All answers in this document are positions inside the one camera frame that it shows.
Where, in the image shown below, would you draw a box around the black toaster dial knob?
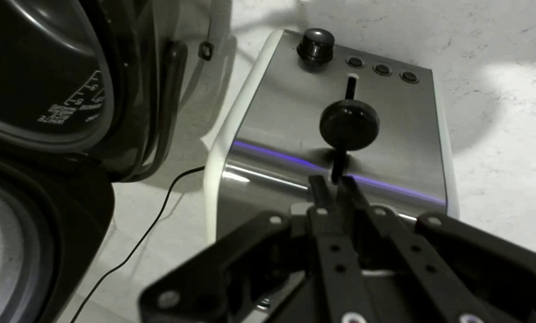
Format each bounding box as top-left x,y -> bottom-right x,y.
295,28 -> 337,65

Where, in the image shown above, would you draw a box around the white polka dot steel toaster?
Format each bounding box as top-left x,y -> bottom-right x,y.
202,28 -> 460,241

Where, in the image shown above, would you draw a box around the black toaster lever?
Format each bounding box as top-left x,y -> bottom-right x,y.
317,99 -> 381,182

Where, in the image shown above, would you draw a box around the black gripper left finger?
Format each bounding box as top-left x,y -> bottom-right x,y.
138,175 -> 363,323

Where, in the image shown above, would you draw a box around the thin black power cable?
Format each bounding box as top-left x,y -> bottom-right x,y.
68,166 -> 207,323

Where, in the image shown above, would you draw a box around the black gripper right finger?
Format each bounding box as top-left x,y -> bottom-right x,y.
337,175 -> 536,323

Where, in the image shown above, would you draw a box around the steel rice cooker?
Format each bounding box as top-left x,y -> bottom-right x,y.
0,0 -> 238,323

